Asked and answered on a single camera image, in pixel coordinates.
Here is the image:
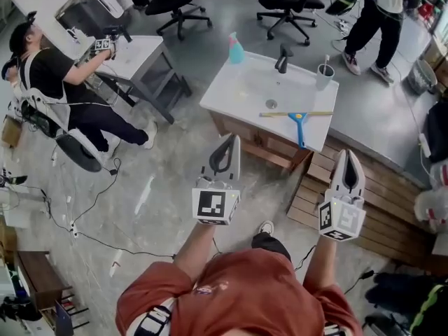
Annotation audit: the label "dark wooden side table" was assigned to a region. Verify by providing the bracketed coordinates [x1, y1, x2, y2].
[15, 250, 73, 312]

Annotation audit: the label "black green helmet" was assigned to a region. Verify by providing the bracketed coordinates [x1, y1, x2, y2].
[325, 0, 361, 18]

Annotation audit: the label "black green backpack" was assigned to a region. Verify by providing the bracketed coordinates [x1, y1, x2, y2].
[365, 270, 448, 336]

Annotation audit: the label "grey cup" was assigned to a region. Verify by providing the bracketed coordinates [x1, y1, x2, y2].
[316, 63, 335, 92]

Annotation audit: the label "white plastic bags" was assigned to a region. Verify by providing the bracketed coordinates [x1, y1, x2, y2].
[414, 162, 448, 235]

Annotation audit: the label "white chair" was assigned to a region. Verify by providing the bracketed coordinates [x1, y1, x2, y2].
[20, 87, 103, 174]

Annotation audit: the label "blue squeegee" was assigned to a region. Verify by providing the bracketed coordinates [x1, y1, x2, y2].
[259, 111, 335, 151]

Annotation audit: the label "wooden slat platform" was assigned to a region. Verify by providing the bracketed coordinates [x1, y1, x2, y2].
[286, 136, 435, 273]

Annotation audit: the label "black faucet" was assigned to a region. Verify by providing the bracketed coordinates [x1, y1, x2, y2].
[274, 43, 295, 75]

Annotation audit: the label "teal spray bottle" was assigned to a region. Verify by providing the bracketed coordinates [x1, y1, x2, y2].
[227, 31, 246, 66]

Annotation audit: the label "white side table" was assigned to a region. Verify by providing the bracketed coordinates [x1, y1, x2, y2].
[93, 34, 193, 125]

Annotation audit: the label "red plastic stool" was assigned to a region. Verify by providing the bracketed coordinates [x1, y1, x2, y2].
[417, 3, 435, 22]

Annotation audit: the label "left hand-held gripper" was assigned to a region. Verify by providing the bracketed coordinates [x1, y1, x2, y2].
[191, 134, 242, 227]

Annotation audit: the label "person's left forearm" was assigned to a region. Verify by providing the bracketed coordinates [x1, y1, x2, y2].
[172, 222, 221, 286]

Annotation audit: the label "person's right leg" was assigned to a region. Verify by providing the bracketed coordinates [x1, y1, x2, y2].
[251, 232, 293, 263]

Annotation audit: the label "white ceramic sink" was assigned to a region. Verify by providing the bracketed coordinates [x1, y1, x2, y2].
[199, 50, 340, 153]

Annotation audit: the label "white black harness strap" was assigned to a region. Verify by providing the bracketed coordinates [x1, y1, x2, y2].
[323, 321, 348, 336]
[134, 300, 175, 336]

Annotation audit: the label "person's right white shoe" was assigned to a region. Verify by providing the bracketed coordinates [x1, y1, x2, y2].
[258, 219, 275, 237]

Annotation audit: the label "cardboard box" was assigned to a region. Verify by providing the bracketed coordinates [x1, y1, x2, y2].
[1, 115, 22, 149]

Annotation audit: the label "white mesh waste basket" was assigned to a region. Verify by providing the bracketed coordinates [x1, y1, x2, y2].
[406, 58, 439, 96]

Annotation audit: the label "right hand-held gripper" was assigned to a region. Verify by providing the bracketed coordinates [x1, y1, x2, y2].
[317, 148, 368, 242]

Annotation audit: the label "wooden sink cabinet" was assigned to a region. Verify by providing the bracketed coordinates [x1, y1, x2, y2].
[209, 110, 313, 172]

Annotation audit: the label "person's orange shirt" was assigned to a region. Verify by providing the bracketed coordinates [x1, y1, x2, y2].
[115, 248, 363, 336]

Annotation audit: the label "person's right forearm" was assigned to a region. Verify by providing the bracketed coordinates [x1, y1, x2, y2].
[302, 236, 340, 291]

